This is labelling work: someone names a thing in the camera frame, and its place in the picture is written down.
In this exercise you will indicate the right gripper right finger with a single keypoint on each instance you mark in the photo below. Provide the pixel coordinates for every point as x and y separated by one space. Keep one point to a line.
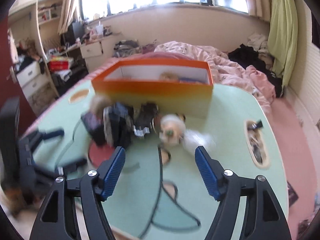
263 218

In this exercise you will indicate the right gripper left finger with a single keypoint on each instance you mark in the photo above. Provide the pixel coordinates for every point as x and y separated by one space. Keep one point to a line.
57 218

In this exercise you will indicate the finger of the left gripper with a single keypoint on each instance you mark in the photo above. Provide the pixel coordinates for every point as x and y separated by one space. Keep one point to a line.
70 167
36 137

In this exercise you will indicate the black toy car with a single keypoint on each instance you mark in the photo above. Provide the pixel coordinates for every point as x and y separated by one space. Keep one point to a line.
145 122

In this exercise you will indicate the black quilted pouch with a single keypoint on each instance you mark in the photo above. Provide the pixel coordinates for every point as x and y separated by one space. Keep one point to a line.
95 127

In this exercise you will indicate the white drawer cabinet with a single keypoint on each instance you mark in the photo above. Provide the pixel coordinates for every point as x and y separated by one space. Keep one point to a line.
31 80

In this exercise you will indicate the black lace-trimmed bag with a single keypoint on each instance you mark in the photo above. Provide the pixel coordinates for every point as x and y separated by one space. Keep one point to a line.
118 125

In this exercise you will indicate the beige fur pompom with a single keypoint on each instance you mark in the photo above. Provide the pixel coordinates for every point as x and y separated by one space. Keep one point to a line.
98 103

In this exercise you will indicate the red snack box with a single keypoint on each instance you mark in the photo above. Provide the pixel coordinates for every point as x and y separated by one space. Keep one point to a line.
59 63

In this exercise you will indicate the black wrapped candy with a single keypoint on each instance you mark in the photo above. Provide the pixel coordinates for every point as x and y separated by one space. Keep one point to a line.
255 125

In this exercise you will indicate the green cartoon lap table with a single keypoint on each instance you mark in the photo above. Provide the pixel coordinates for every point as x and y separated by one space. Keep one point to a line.
154 201

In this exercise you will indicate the white drawer nightstand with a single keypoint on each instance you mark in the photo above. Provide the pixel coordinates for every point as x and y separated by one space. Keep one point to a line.
96 53

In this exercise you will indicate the clear bubble wrap bag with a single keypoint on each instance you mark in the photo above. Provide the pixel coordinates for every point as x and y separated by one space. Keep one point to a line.
192 139

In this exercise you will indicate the white drink cup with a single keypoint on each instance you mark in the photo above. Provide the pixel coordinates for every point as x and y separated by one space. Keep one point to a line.
100 29

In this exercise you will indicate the grey clothes pile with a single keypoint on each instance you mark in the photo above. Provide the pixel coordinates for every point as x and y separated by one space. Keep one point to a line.
126 48

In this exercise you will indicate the beige left curtain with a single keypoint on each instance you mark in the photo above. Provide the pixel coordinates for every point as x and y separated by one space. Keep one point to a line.
67 15

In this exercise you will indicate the dark red pillow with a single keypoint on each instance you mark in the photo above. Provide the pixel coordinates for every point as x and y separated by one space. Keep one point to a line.
164 55

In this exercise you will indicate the orange gradient cardboard box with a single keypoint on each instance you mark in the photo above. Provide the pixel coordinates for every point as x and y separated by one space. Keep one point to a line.
174 85

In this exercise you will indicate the pink floral duvet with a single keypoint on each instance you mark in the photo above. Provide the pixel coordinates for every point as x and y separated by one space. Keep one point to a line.
226 72

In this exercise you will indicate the black clothes pile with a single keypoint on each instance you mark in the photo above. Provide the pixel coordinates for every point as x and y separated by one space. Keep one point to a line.
246 56

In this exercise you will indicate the white clothes pile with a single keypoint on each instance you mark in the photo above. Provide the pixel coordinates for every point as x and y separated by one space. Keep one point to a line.
259 43

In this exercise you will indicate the green curtain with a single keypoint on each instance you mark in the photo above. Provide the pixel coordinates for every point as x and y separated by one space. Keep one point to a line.
283 38

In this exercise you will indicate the pink angel figurine keychain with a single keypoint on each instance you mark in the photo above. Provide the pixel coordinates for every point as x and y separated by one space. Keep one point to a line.
172 128

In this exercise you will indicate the wall bookshelf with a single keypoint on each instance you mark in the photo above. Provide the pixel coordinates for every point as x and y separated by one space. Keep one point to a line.
49 13

